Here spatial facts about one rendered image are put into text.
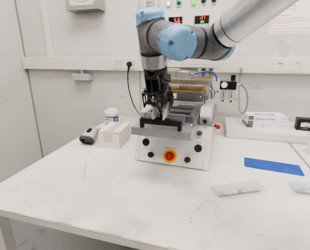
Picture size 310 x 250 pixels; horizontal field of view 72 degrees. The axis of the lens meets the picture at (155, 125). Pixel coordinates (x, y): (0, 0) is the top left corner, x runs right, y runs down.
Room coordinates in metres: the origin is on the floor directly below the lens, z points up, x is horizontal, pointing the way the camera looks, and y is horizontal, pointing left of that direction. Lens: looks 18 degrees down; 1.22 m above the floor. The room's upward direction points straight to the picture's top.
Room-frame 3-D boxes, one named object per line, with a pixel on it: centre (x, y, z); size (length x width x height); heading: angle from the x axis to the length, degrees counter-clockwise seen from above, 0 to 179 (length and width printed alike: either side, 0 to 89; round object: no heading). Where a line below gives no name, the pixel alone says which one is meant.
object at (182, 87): (1.11, -0.15, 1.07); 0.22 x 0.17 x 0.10; 73
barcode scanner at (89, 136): (1.16, 0.35, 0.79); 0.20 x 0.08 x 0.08; 165
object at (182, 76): (1.14, -0.17, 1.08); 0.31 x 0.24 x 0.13; 73
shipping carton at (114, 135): (1.13, 0.22, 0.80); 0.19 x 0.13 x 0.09; 165
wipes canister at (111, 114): (1.31, 0.28, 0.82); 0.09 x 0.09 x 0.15
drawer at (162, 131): (0.85, -0.06, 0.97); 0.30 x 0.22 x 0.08; 163
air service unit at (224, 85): (1.17, -0.39, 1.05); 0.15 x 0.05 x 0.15; 73
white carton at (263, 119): (1.30, -0.69, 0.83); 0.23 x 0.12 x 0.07; 84
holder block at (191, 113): (0.89, -0.07, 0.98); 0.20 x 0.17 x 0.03; 73
